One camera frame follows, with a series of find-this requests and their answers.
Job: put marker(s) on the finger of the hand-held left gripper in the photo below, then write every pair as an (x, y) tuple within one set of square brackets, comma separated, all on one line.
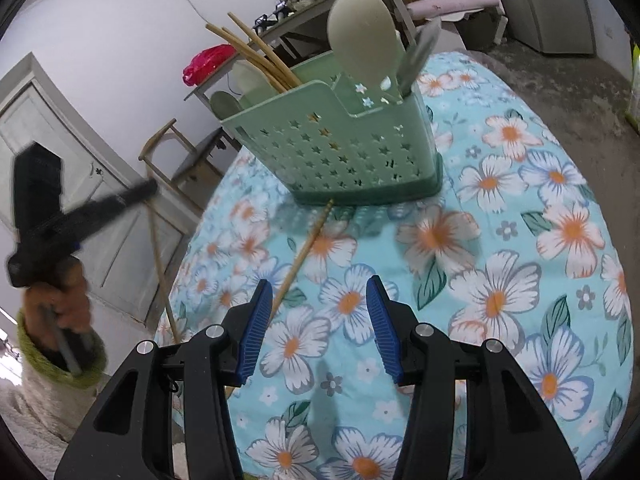
[(110, 210), (37, 190)]

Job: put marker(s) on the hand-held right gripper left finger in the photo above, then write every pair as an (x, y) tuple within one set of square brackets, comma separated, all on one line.
[(255, 335)]

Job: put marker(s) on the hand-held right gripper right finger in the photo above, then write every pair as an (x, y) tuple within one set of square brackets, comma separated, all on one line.
[(385, 335)]

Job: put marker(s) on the green star-cutout utensil basket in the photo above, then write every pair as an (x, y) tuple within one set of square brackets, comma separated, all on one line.
[(350, 155)]

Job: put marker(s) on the metal ladle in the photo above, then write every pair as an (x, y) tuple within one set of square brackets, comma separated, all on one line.
[(425, 40)]

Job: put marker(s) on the person's left hand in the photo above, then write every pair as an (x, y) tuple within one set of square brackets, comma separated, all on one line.
[(65, 310)]

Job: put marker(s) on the wooden chair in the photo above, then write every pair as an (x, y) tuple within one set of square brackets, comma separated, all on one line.
[(195, 160)]

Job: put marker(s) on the floral blue blanket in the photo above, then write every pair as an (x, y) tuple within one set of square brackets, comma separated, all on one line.
[(500, 260)]

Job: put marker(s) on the metal spoon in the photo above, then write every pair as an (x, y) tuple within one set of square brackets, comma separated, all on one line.
[(225, 105)]

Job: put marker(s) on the red plastic bag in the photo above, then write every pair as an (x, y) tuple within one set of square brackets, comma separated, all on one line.
[(207, 62)]

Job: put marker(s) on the glass top table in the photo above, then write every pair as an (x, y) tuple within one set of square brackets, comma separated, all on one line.
[(305, 15)]

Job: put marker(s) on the pink fabric roll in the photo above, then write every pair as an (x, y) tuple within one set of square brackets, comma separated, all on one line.
[(455, 2)]

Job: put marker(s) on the rice bag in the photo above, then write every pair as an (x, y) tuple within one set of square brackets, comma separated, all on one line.
[(635, 90)]

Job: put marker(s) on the grey refrigerator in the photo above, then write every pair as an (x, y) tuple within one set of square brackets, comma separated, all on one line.
[(545, 5)]

